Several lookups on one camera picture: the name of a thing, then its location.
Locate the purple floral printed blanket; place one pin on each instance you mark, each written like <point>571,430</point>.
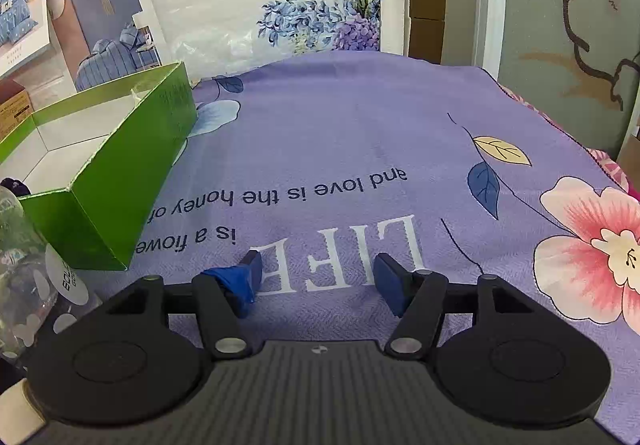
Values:
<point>350,135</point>

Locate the clear plastic bottle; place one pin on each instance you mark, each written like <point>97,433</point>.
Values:
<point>25,285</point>

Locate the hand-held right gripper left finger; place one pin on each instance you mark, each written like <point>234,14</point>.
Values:
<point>252,275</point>

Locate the small brown printed carton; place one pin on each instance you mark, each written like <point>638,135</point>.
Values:
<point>14,107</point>

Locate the green cardboard box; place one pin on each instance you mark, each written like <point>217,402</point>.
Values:
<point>125,165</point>

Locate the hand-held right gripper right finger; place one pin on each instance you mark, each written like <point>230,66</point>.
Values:
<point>387,282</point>

